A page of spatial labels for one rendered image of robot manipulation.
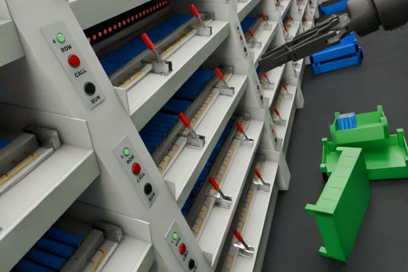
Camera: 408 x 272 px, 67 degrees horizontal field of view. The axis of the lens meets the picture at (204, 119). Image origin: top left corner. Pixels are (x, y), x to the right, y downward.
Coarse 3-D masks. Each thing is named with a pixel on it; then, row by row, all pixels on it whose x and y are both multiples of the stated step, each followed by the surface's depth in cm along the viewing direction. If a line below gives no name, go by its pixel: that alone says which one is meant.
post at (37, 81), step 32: (32, 0) 39; (64, 0) 44; (32, 32) 39; (32, 64) 40; (96, 64) 47; (0, 96) 45; (32, 96) 43; (64, 96) 41; (96, 128) 45; (128, 128) 51; (96, 192) 50; (128, 192) 49; (160, 192) 55; (160, 224) 54; (160, 256) 53
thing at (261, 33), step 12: (252, 12) 164; (264, 12) 162; (276, 12) 160; (240, 24) 152; (252, 24) 151; (264, 24) 149; (276, 24) 158; (252, 36) 141; (264, 36) 141; (252, 48) 129; (264, 48) 132
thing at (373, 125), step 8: (336, 112) 149; (376, 112) 142; (336, 120) 149; (360, 120) 146; (368, 120) 145; (376, 120) 143; (384, 120) 115; (336, 128) 143; (360, 128) 120; (368, 128) 118; (376, 128) 117; (384, 128) 116; (336, 136) 124; (344, 136) 123; (352, 136) 121; (360, 136) 120; (368, 136) 119; (376, 136) 118; (384, 136) 116
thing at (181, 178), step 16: (208, 64) 110; (224, 64) 108; (240, 64) 106; (240, 80) 103; (224, 96) 94; (240, 96) 101; (208, 112) 86; (224, 112) 86; (192, 128) 80; (208, 128) 80; (224, 128) 87; (208, 144) 74; (176, 160) 69; (192, 160) 69; (176, 176) 65; (192, 176) 67; (176, 192) 61
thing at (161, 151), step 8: (224, 72) 106; (216, 80) 99; (208, 88) 93; (200, 96) 89; (208, 96) 92; (192, 104) 85; (200, 104) 88; (192, 112) 82; (176, 128) 75; (184, 128) 78; (168, 136) 73; (176, 136) 74; (160, 144) 70; (168, 144) 70; (176, 144) 72; (160, 152) 68; (160, 160) 67; (168, 160) 68
